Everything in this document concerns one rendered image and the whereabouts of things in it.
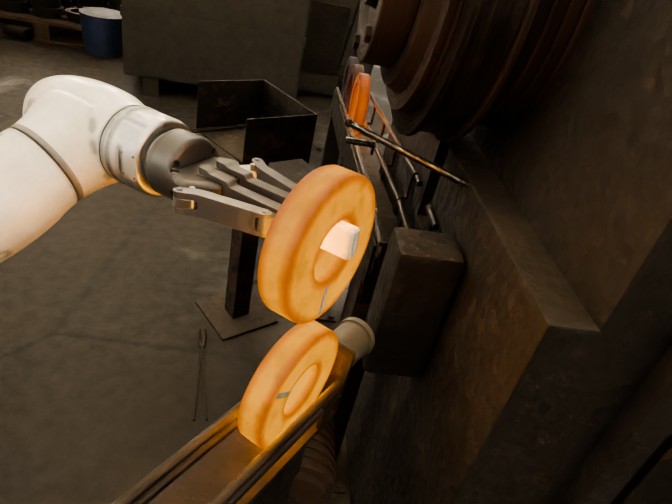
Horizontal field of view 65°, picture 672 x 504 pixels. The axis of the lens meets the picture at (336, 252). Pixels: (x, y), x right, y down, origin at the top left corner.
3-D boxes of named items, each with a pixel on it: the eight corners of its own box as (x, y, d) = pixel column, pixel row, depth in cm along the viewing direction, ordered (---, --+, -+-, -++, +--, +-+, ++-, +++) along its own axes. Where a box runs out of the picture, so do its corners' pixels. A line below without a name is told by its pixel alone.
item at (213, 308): (241, 278, 189) (265, 79, 150) (280, 323, 173) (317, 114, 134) (187, 293, 177) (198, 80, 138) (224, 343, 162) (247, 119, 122)
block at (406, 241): (417, 346, 93) (460, 232, 80) (425, 381, 86) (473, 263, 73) (357, 340, 91) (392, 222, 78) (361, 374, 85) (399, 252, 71)
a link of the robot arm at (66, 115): (179, 154, 67) (98, 220, 60) (98, 119, 73) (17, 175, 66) (151, 79, 58) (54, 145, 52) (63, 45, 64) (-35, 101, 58)
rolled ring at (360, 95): (352, 81, 170) (362, 83, 171) (344, 138, 171) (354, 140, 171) (363, 63, 152) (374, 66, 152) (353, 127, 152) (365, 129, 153)
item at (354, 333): (368, 361, 77) (380, 329, 74) (337, 393, 69) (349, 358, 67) (334, 341, 79) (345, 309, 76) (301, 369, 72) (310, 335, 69)
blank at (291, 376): (297, 439, 68) (277, 424, 69) (353, 332, 68) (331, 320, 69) (238, 464, 54) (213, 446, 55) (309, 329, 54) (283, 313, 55)
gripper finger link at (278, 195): (211, 194, 57) (220, 190, 58) (296, 232, 53) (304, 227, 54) (212, 160, 55) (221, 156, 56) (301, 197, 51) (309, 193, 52)
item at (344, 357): (335, 413, 71) (356, 352, 66) (333, 416, 70) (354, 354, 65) (292, 384, 73) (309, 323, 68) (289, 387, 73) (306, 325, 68)
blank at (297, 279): (392, 164, 53) (364, 154, 54) (306, 188, 40) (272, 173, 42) (355, 295, 59) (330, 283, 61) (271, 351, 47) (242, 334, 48)
